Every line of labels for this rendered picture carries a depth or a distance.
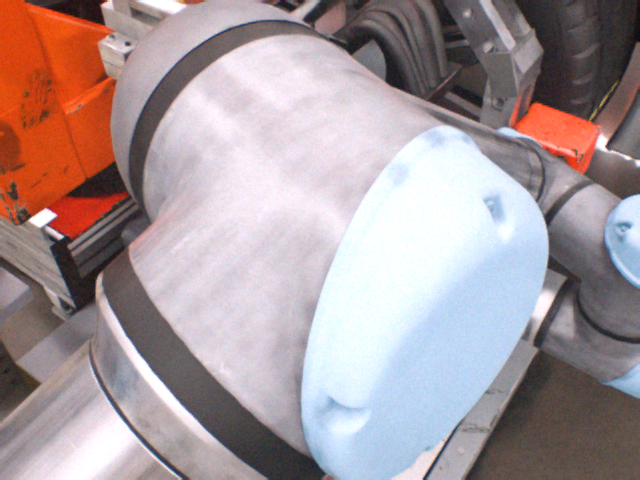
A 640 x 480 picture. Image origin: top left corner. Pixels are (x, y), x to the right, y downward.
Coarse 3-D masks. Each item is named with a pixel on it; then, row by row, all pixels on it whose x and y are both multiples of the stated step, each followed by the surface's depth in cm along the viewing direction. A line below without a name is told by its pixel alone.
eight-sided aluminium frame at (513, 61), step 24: (192, 0) 100; (456, 0) 74; (480, 0) 72; (504, 0) 75; (480, 24) 74; (504, 24) 76; (528, 24) 77; (480, 48) 75; (504, 48) 74; (528, 48) 76; (504, 72) 75; (528, 72) 76; (504, 96) 77; (528, 96) 81; (480, 120) 81; (504, 120) 79
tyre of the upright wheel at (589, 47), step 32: (544, 0) 76; (576, 0) 75; (608, 0) 81; (544, 32) 79; (576, 32) 77; (608, 32) 82; (544, 64) 81; (576, 64) 79; (608, 64) 85; (544, 96) 84; (576, 96) 81; (608, 96) 94
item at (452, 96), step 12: (288, 0) 102; (300, 0) 102; (288, 12) 104; (444, 24) 89; (456, 24) 87; (456, 36) 90; (396, 72) 103; (396, 84) 101; (456, 84) 95; (444, 96) 95; (456, 96) 94; (468, 96) 94; (468, 108) 94; (480, 108) 93
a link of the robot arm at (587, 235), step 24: (576, 192) 57; (600, 192) 57; (576, 216) 56; (600, 216) 55; (624, 216) 52; (552, 240) 57; (576, 240) 56; (600, 240) 54; (624, 240) 51; (576, 264) 56; (600, 264) 54; (624, 264) 52; (600, 288) 55; (624, 288) 53; (600, 312) 56; (624, 312) 55; (624, 336) 56
